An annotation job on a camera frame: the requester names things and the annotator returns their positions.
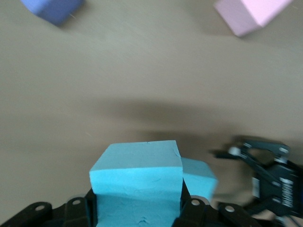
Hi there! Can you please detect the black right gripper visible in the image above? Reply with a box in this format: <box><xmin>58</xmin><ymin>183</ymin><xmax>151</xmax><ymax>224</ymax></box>
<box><xmin>209</xmin><ymin>140</ymin><xmax>303</xmax><ymax>219</ymax></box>

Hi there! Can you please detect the light blue foam cube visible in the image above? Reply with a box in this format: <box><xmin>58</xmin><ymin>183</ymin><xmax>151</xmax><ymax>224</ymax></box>
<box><xmin>89</xmin><ymin>140</ymin><xmax>184</xmax><ymax>227</ymax></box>
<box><xmin>181</xmin><ymin>157</ymin><xmax>219</xmax><ymax>201</ymax></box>

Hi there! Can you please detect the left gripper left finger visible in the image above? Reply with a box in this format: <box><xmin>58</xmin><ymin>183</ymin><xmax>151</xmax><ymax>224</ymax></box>
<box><xmin>0</xmin><ymin>188</ymin><xmax>99</xmax><ymax>227</ymax></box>

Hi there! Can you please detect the pink foam cube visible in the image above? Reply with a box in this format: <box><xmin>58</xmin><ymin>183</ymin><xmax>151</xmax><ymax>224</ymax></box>
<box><xmin>213</xmin><ymin>0</ymin><xmax>296</xmax><ymax>38</ymax></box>

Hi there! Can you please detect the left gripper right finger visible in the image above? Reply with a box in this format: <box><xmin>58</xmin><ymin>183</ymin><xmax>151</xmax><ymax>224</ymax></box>
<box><xmin>174</xmin><ymin>195</ymin><xmax>263</xmax><ymax>227</ymax></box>

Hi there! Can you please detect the brown table cover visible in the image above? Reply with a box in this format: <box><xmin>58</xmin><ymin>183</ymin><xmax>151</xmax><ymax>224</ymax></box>
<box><xmin>0</xmin><ymin>0</ymin><xmax>303</xmax><ymax>227</ymax></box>

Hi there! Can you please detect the purple foam cube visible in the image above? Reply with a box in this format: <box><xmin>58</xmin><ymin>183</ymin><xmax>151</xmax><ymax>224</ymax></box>
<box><xmin>20</xmin><ymin>0</ymin><xmax>86</xmax><ymax>26</ymax></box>

